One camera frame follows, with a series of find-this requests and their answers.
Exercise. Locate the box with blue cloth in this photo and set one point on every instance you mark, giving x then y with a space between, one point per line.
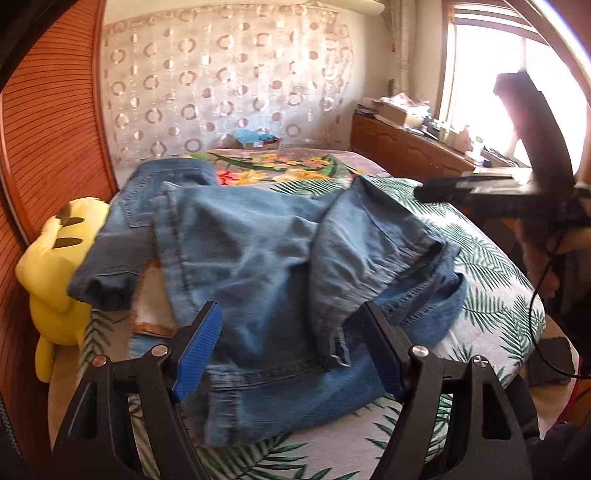
256 138

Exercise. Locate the leaf-print bedsheet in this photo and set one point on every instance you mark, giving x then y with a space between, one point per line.
489 277

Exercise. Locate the circle-patterned sheer curtain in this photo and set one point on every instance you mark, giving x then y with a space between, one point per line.
221 83

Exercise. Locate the yellow plush toy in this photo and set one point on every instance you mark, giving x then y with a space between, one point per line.
51 277

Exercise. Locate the dark cloth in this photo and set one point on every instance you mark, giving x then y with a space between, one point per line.
568 452

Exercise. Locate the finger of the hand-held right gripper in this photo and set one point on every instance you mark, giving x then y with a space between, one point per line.
443 191
535 124

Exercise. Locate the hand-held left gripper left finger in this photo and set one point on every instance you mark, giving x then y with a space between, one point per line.
198 350

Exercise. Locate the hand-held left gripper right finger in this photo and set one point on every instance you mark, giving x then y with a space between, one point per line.
383 350

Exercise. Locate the wooden slatted wardrobe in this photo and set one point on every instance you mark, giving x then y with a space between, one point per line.
46 138

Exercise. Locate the white patterned window curtain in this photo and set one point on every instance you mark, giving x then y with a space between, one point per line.
397 41

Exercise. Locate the blue denim pants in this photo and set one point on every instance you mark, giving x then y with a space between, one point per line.
258 240

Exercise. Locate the person's right hand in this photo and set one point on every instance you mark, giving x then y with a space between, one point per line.
538 263

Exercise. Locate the pale pink bottle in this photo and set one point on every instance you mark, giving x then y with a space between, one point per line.
462 138

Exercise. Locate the wooden-framed window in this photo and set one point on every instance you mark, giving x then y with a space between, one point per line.
480 69

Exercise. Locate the white air conditioner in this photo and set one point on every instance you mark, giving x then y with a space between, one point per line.
364 2

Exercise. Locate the wooden low cabinet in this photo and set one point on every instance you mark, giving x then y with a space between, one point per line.
401 147

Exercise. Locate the dark bag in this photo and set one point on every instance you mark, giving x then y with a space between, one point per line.
561 346

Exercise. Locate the floral blanket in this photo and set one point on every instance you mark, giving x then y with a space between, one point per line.
286 168

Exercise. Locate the cardboard box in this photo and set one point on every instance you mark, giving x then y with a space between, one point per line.
399 115

